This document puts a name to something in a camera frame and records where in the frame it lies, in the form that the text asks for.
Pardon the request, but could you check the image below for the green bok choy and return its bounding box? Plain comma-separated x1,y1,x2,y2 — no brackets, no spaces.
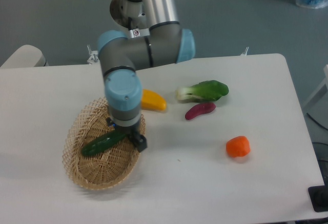
175,80,229,102

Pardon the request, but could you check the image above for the white furniture frame right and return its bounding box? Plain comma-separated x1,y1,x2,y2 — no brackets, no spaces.
302,65,327,110

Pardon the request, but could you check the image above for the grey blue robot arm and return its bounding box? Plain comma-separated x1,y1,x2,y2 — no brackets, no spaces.
97,0,195,151

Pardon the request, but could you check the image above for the black device at edge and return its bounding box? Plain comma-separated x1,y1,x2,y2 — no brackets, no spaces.
308,186,327,212

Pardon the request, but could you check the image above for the black floor cable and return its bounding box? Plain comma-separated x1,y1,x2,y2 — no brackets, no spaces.
306,112,328,130

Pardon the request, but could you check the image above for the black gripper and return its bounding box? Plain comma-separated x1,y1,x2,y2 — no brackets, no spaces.
106,116,148,152

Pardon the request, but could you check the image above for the purple sweet potato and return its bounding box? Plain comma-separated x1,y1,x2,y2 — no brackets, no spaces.
184,102,216,120

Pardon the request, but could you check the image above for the green cucumber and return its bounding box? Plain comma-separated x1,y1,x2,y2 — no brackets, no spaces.
81,130,126,157

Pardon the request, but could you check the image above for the woven wicker basket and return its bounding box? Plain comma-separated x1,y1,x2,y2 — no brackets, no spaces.
63,97,140,190

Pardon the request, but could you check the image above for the white chair back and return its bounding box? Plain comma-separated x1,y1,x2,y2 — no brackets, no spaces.
1,45,49,69

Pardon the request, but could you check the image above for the yellow mango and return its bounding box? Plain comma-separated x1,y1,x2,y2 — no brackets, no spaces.
141,89,167,111

